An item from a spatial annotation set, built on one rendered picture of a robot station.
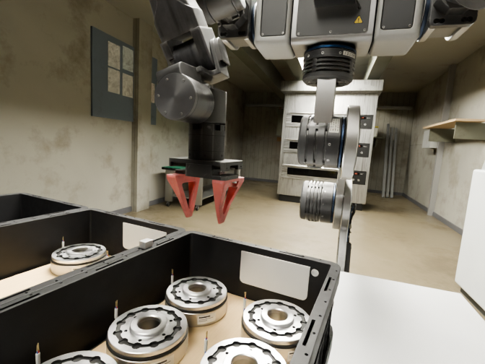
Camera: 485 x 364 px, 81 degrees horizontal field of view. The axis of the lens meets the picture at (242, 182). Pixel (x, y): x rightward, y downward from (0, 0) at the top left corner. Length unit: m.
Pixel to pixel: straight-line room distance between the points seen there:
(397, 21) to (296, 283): 0.63
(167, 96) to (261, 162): 8.69
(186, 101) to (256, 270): 0.32
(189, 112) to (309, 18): 0.54
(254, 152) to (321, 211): 7.93
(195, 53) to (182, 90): 0.10
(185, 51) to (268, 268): 0.37
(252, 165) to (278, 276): 8.64
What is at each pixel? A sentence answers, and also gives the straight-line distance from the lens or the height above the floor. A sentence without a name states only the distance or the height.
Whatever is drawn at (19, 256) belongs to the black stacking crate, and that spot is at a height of 0.86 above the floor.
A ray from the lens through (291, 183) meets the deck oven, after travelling 5.87.
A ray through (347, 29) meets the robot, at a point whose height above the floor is 1.40.
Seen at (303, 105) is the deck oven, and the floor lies 1.95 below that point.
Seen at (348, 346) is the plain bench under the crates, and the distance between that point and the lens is 0.73.
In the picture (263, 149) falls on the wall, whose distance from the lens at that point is 9.02.
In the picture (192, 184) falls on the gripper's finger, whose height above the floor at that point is 1.04.
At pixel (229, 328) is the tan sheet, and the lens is 0.49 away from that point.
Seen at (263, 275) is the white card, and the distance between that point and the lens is 0.53.
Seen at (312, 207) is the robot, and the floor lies 0.87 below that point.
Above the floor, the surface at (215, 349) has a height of 0.86.
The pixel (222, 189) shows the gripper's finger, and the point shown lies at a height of 1.04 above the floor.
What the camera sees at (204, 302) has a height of 0.86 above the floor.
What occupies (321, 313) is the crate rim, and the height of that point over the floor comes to 0.93.
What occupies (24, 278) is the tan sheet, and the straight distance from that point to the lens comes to 0.71.
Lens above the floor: 1.11
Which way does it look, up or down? 7 degrees down
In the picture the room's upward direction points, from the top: 4 degrees clockwise
